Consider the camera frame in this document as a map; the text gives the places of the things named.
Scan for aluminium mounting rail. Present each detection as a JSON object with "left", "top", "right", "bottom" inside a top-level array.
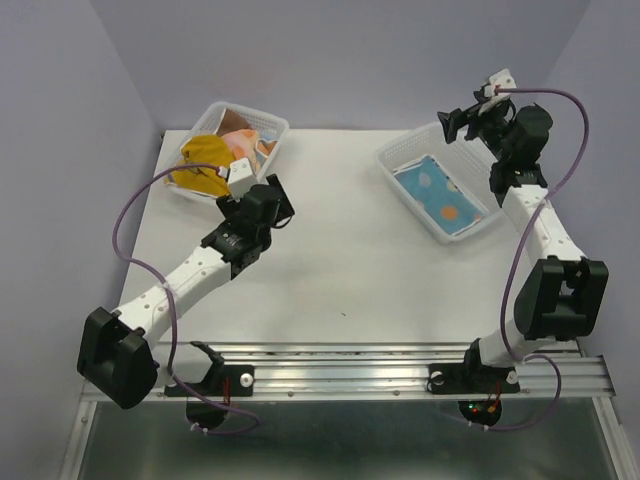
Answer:
[{"left": 82, "top": 342, "right": 616, "bottom": 401}]

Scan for orange peach patterned towel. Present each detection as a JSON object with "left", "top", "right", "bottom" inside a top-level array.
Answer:
[{"left": 216, "top": 109, "right": 277, "bottom": 175}]

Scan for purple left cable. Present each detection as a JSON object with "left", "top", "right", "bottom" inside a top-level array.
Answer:
[{"left": 112, "top": 164, "right": 264, "bottom": 435}]

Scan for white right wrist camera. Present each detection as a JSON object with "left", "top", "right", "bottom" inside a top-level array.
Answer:
[{"left": 474, "top": 69, "right": 516, "bottom": 115}]

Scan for white basket holding towels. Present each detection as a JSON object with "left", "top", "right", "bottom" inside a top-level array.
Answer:
[{"left": 162, "top": 102, "right": 289, "bottom": 202}]

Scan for mustard yellow towel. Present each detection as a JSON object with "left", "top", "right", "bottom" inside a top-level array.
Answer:
[{"left": 165, "top": 134, "right": 235, "bottom": 197}]

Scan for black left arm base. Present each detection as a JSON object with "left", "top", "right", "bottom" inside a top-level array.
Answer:
[{"left": 164, "top": 341, "right": 261, "bottom": 436}]

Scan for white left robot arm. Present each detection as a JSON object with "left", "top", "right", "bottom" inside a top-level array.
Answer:
[{"left": 77, "top": 174, "right": 295, "bottom": 409}]

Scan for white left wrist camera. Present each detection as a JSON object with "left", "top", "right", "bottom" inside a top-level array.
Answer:
[{"left": 218, "top": 158, "right": 257, "bottom": 200}]

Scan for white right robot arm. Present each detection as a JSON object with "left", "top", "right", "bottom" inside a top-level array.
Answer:
[{"left": 428, "top": 100, "right": 609, "bottom": 394}]

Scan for empty white plastic basket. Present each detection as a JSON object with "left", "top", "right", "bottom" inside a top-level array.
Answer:
[{"left": 374, "top": 122, "right": 502, "bottom": 244}]

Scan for blue polka dot towel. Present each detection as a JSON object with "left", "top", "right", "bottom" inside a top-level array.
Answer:
[{"left": 393, "top": 156, "right": 485, "bottom": 236}]

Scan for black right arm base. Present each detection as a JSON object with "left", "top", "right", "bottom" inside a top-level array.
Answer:
[{"left": 426, "top": 362, "right": 520, "bottom": 427}]

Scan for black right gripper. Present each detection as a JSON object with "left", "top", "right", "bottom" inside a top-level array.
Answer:
[{"left": 435, "top": 90, "right": 513, "bottom": 163}]

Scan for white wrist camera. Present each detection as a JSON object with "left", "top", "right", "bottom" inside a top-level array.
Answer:
[
  {"left": 474, "top": 69, "right": 516, "bottom": 115},
  {"left": 218, "top": 158, "right": 257, "bottom": 200}
]

